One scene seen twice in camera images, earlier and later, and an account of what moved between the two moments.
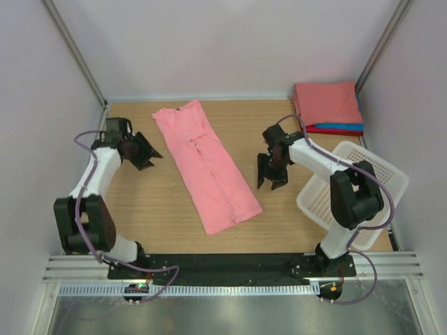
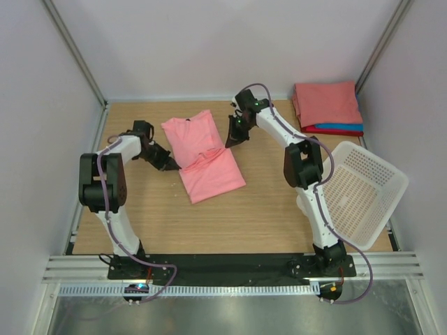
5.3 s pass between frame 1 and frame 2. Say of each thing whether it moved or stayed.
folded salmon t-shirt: stayed
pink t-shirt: moved
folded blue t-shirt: stayed
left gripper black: moved
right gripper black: moved
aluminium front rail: stayed
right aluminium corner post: stayed
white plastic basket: stayed
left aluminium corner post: stayed
